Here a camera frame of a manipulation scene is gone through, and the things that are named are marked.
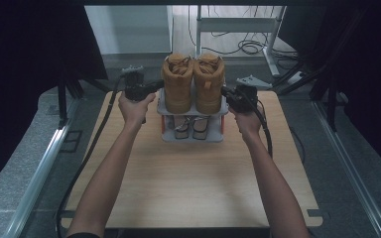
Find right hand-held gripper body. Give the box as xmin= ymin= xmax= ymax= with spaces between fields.
xmin=227 ymin=74 xmax=274 ymax=113

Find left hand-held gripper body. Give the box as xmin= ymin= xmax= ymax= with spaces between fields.
xmin=121 ymin=64 xmax=157 ymax=102

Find tan suede boot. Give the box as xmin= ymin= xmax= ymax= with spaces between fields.
xmin=161 ymin=53 xmax=195 ymax=114
xmin=192 ymin=53 xmax=226 ymax=115

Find grey two-tier shoe rack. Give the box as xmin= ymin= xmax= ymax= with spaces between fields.
xmin=156 ymin=87 xmax=231 ymax=144

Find black rhinestone strap sandal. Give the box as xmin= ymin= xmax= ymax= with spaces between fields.
xmin=174 ymin=115 xmax=191 ymax=141
xmin=192 ymin=115 xmax=210 ymax=141

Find person's left hand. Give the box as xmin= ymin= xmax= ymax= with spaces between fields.
xmin=118 ymin=92 xmax=157 ymax=129

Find person's right hand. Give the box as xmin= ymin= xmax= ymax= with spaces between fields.
xmin=228 ymin=105 xmax=264 ymax=143

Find white power strip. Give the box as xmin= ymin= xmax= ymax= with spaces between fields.
xmin=287 ymin=70 xmax=306 ymax=85

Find white panel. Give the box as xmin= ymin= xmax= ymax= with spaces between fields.
xmin=84 ymin=4 xmax=174 ymax=56

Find black metal stand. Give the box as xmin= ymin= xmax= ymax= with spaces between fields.
xmin=267 ymin=59 xmax=349 ymax=133
xmin=58 ymin=65 xmax=112 ymax=129

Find dark curtain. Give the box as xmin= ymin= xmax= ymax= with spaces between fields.
xmin=0 ymin=0 xmax=108 ymax=199
xmin=279 ymin=0 xmax=381 ymax=182

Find black floor cables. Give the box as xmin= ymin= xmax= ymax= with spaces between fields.
xmin=188 ymin=4 xmax=300 ymax=61

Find white desk frame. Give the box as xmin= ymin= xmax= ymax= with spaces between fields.
xmin=193 ymin=4 xmax=283 ymax=78

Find thin black cable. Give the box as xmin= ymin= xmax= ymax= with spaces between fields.
xmin=289 ymin=127 xmax=307 ymax=165

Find left hand-held gripper cable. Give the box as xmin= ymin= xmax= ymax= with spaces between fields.
xmin=55 ymin=76 xmax=124 ymax=238

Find metal rail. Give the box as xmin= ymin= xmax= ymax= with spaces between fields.
xmin=1 ymin=98 xmax=80 ymax=238
xmin=312 ymin=100 xmax=381 ymax=238

